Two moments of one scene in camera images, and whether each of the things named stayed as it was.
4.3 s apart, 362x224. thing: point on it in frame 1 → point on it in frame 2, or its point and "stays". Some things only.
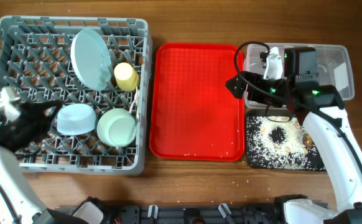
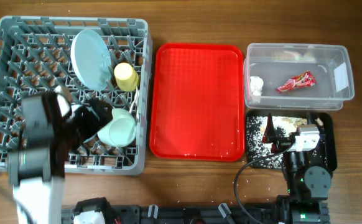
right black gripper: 242,86 → 281,144
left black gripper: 30,116 → 106,115
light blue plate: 92,58 stays
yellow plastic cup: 127,78 stays
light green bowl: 116,127 stays
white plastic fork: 135,99 stays
